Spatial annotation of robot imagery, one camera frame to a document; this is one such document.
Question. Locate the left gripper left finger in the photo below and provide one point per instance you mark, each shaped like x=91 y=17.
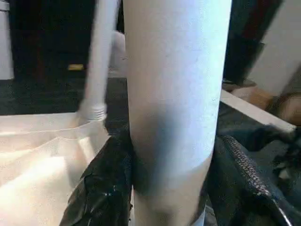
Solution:
x=105 y=183

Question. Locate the white plastic table top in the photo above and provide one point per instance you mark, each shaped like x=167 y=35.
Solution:
x=35 y=164

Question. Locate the white plastic table leg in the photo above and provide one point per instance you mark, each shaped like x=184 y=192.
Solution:
x=98 y=58
x=176 y=82

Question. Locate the white flat board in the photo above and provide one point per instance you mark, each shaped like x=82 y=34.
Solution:
x=247 y=106

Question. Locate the black mat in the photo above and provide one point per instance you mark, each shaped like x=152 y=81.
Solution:
x=47 y=94

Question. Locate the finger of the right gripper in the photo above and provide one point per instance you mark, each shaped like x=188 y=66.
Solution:
x=270 y=137

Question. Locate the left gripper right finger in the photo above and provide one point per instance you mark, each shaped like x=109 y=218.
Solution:
x=230 y=193

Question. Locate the small brown label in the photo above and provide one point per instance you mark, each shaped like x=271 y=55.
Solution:
x=75 y=67

